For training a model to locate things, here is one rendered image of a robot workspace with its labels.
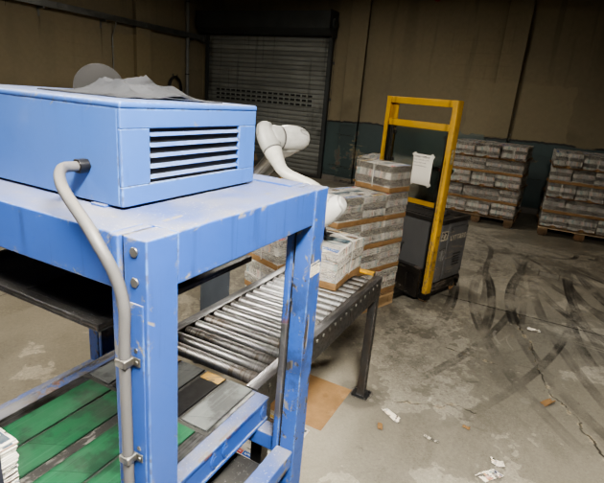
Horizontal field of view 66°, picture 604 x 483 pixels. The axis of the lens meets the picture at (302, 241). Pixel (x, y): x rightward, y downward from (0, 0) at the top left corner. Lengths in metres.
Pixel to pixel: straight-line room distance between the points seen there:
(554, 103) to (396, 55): 3.09
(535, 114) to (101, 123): 9.11
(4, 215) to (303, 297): 0.75
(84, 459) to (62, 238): 0.76
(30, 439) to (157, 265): 0.94
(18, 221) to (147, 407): 0.42
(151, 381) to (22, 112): 0.63
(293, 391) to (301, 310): 0.27
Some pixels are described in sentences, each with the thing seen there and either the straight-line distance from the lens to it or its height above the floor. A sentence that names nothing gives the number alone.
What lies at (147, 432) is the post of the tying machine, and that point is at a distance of 0.94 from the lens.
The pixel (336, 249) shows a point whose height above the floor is 1.03.
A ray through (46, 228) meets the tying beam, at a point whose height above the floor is 1.52.
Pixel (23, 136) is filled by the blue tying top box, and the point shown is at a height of 1.65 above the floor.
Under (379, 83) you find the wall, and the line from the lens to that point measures 10.31.
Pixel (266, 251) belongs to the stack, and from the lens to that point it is 3.32.
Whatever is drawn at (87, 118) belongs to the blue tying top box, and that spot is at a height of 1.71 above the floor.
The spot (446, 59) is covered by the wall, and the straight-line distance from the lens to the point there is 9.99.
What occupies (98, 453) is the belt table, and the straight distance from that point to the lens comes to 1.52.
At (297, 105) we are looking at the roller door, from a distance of 11.01.
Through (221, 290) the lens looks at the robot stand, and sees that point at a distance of 3.13.
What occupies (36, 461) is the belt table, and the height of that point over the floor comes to 0.80.
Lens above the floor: 1.78
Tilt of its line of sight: 17 degrees down
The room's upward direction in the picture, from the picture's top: 5 degrees clockwise
